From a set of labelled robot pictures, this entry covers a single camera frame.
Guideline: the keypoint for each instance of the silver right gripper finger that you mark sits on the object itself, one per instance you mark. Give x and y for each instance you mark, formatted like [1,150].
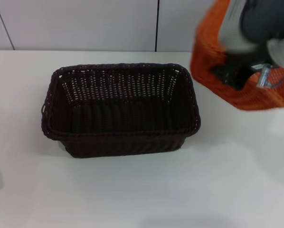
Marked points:
[264,76]

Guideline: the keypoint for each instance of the orange wicker basket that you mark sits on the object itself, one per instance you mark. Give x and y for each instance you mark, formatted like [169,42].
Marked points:
[205,47]

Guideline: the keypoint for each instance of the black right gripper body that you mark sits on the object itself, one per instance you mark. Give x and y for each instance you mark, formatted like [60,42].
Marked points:
[234,69]

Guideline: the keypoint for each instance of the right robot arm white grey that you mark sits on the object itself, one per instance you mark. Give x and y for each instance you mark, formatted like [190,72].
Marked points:
[263,19]

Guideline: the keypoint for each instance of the dark brown wicker basket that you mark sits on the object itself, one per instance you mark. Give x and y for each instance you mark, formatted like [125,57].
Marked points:
[123,118]

